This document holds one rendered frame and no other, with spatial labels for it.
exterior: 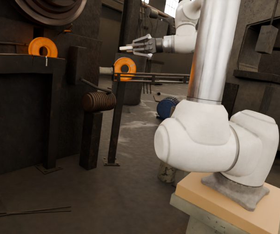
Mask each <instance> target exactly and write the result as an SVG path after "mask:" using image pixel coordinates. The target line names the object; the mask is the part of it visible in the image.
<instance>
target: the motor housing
mask: <svg viewBox="0 0 280 234"><path fill-rule="evenodd" d="M81 104H82V107H83V108H84V119H83V129H82V138H81V148H80V161H79V165H80V166H81V167H83V168H84V169H86V170H87V171H88V170H91V169H94V168H96V167H97V160H98V152H99V144H100V133H101V125H102V118H103V113H102V112H100V111H110V110H112V109H113V108H114V107H115V106H116V97H115V95H114V94H113V93H111V94H109V95H106V92H86V93H85V94H84V95H83V97H82V99H81Z"/></svg>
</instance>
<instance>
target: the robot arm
mask: <svg viewBox="0 0 280 234"><path fill-rule="evenodd" d="M240 1H241V0H192V1H190V0H182V1H181V2H180V3H179V4H178V5H177V7H176V11H175V28H176V35H172V36H164V39H163V38H156V39H155V38H152V37H151V36H150V34H147V35H146V36H144V37H141V38H138V39H135V40H133V43H132V44H127V45H126V46H124V47H120V50H121V51H123V50H126V51H127V52H133V53H134V55H139V56H145V57H148V58H151V56H152V55H153V54H155V53H161V52H164V53H180V54H186V53H193V52H194V54H193V62H192V68H191V74H190V79H189V85H188V91H187V99H186V100H185V99H183V100H182V101H181V102H179V103H178V104H177V105H176V108H175V110H174V112H173V114H172V116H171V118H166V119H165V120H164V121H163V122H162V123H161V124H160V125H159V126H158V129H157V130H156V132H155V136H154V147H155V152H156V154H157V156H158V158H159V159H161V160H162V161H163V162H165V163H167V164H168V165H170V166H171V167H173V168H176V169H179V170H183V171H188V172H200V173H211V172H213V173H212V174H210V175H208V176H205V177H202V178H201V181H200V182H201V183H202V184H204V185H206V186H208V187H211V188H212V189H214V190H216V191H217V192H219V193H221V194H223V195H224V196H226V197H228V198H229V199H231V200H233V201H234V202H236V203H238V204H239V205H241V206H242V207H243V208H244V209H246V210H248V211H250V212H253V211H254V210H255V208H256V205H257V203H258V202H259V201H260V200H261V199H262V198H263V197H264V196H265V195H268V194H269V192H270V190H269V189H268V188H267V187H265V186H263V184H264V181H265V179H266V177H267V175H268V174H269V171H270V169H271V167H272V164H273V162H274V159H275V156H276V152H277V149H278V145H279V130H278V125H277V124H276V122H275V120H274V119H273V118H271V117H269V116H266V115H264V114H261V113H258V112H255V111H251V110H243V111H239V112H237V113H236V114H234V115H233V116H231V118H230V121H228V113H227V111H226V109H225V108H224V106H223V105H221V101H222V96H223V91H224V86H225V81H226V76H227V70H228V64H229V60H230V54H231V49H232V44H233V38H234V32H235V28H236V22H237V18H238V12H239V7H240ZM198 19H199V25H198V31H197V32H196V30H195V25H196V24H197V22H198ZM145 39H149V40H148V41H147V42H145V43H137V42H140V41H143V40H145ZM135 43H136V44H135ZM134 46H146V47H145V48H135V49H133V47H134ZM136 51H148V52H150V53H151V54H143V53H138V52H136Z"/></svg>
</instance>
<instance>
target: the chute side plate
mask: <svg viewBox="0 0 280 234"><path fill-rule="evenodd" d="M53 69H62V75H64V72H65V60H58V59H51V58H48V59H47V66H46V58H40V57H32V56H1V55H0V74H3V73H45V74H53Z"/></svg>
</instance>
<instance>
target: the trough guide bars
mask: <svg viewBox="0 0 280 234"><path fill-rule="evenodd" d="M114 74H117V75H114V77H115V79H116V80H117V82H120V78H148V80H151V81H152V83H155V78H167V79H179V81H182V80H183V83H184V84H186V82H187V79H190V74H168V73H143V72H136V73H127V72H115V73H114ZM121 74H127V75H134V76H121Z"/></svg>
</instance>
